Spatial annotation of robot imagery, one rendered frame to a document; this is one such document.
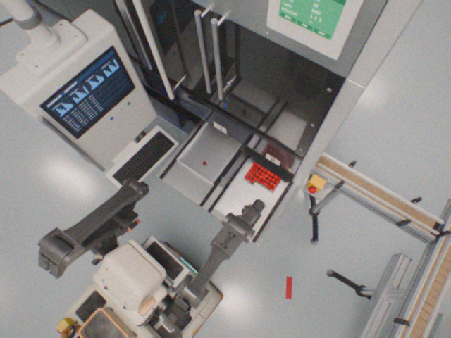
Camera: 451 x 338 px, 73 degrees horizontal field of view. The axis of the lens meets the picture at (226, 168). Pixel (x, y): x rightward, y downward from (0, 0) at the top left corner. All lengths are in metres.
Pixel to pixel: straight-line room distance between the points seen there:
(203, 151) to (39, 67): 0.89
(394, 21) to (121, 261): 1.08
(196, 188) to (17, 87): 0.93
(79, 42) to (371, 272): 2.42
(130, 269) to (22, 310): 1.90
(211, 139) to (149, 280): 0.93
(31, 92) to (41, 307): 1.92
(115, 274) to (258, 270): 1.50
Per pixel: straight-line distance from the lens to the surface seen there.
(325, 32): 0.83
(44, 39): 1.40
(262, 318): 2.52
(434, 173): 3.13
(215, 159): 1.75
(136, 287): 1.17
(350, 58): 0.87
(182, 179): 1.74
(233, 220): 0.98
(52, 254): 1.04
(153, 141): 1.94
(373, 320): 2.12
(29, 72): 1.46
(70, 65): 1.43
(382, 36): 0.80
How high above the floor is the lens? 2.50
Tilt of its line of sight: 70 degrees down
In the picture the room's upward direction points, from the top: 6 degrees counter-clockwise
